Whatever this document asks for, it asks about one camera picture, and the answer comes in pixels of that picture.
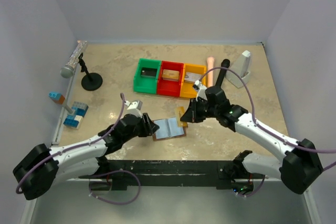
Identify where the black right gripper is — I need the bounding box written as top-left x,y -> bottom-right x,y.
181,98 -> 219,123

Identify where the gold VIP card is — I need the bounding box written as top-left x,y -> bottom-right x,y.
174,106 -> 188,127

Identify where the brown leather card holder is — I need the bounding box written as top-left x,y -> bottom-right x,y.
153,117 -> 187,141

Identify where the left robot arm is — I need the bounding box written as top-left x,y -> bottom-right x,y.
13,113 -> 160,200

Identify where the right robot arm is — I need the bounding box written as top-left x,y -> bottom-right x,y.
181,82 -> 323,194

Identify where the silver card in yellow bin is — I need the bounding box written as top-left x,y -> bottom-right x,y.
184,72 -> 202,83

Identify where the black card in green bin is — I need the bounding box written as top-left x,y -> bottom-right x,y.
140,68 -> 157,78

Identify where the yellow plastic bin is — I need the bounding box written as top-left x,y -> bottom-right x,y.
180,63 -> 207,98

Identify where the red plastic bin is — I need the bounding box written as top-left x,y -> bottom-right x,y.
156,61 -> 184,97

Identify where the green plastic bin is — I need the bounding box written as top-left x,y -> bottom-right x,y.
133,58 -> 161,94

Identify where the grey wedge stand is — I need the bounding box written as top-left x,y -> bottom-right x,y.
226,50 -> 252,88

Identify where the black microphone stand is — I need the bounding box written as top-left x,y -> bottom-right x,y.
79,53 -> 103,91

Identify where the blue toy brick stack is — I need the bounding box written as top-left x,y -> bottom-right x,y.
63,101 -> 89,130

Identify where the blue orange toy brick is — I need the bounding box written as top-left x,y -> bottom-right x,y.
49,92 -> 65,105

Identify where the silver glitter microphone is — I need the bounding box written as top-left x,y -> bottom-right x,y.
60,40 -> 88,79

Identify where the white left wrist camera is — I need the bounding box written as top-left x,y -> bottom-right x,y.
124,100 -> 143,118

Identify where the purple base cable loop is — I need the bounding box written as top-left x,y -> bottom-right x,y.
88,167 -> 144,205

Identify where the pink cylindrical handle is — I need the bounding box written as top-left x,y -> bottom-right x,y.
206,57 -> 215,88

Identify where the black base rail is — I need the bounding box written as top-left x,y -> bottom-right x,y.
82,160 -> 262,195

